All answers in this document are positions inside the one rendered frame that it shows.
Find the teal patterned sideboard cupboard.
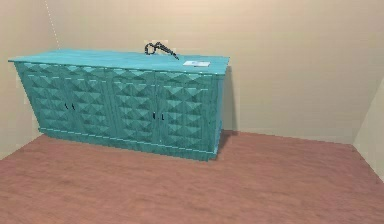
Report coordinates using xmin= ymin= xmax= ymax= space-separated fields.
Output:
xmin=7 ymin=49 xmax=231 ymax=162

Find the white flat card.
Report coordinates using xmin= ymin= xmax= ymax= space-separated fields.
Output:
xmin=182 ymin=60 xmax=212 ymax=68

